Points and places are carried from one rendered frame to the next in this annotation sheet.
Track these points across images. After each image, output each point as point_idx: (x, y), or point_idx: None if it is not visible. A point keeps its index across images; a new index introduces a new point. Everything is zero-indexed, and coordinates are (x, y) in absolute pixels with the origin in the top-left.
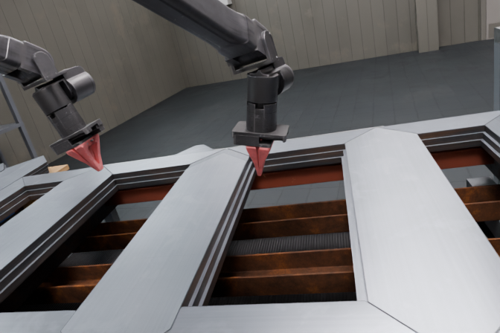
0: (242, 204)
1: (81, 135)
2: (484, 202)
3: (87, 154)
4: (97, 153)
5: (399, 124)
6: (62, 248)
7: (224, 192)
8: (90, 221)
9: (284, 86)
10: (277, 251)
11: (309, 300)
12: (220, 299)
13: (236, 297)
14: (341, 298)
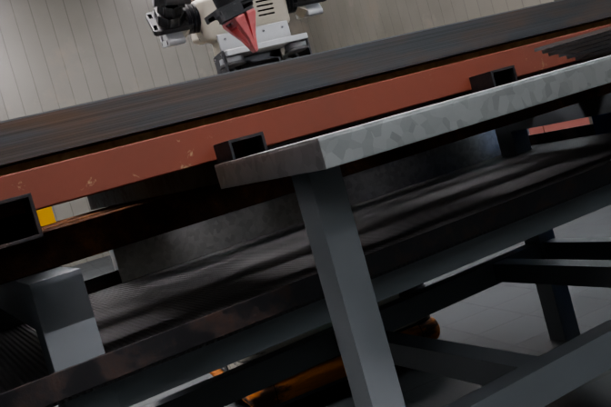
0: None
1: None
2: (60, 225)
3: None
4: None
5: (166, 85)
6: (528, 74)
7: None
8: (575, 62)
9: None
10: (418, 233)
11: (307, 252)
12: (415, 214)
13: (397, 221)
14: (273, 264)
